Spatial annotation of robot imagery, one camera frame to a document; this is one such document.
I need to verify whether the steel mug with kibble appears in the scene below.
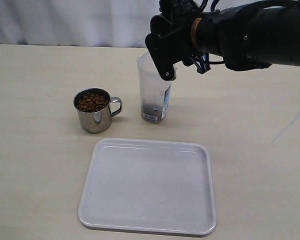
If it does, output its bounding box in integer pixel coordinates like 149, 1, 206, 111
73, 88, 123, 134

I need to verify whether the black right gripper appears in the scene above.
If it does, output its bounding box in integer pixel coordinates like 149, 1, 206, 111
145, 0, 211, 81

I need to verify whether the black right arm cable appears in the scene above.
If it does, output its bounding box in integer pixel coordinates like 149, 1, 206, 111
204, 0, 227, 65

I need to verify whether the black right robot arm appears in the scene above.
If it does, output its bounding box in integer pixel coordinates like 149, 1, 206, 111
145, 0, 300, 81

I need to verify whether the white rectangular tray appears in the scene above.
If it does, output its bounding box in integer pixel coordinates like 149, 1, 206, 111
77, 138, 217, 236

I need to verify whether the white backdrop curtain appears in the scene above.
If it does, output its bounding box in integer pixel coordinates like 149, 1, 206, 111
0, 0, 300, 51

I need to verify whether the clear plastic tall container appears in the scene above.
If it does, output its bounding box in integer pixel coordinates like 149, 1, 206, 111
137, 52, 172, 124

